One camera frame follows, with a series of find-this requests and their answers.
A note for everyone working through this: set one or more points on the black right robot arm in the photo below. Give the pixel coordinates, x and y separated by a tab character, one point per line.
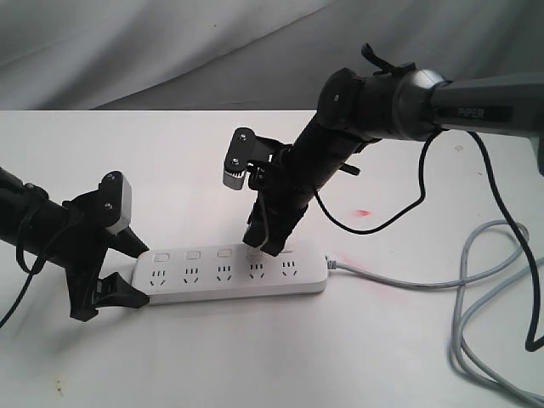
400	102

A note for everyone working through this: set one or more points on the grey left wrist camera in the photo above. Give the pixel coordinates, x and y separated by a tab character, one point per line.
113	203

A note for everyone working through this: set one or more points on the grey backdrop cloth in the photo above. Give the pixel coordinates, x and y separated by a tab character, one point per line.
244	55

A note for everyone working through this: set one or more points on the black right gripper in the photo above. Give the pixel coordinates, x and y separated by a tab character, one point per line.
284	178

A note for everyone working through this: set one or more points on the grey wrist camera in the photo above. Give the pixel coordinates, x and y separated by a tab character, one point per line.
240	151
113	203

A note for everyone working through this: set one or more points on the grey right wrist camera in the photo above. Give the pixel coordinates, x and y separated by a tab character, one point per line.
240	151

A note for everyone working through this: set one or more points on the white five-outlet power strip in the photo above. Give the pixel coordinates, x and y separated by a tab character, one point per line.
212	273

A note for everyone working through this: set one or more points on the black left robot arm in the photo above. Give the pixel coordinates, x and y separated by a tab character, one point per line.
36	226

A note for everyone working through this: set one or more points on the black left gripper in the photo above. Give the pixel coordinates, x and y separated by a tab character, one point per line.
88	243

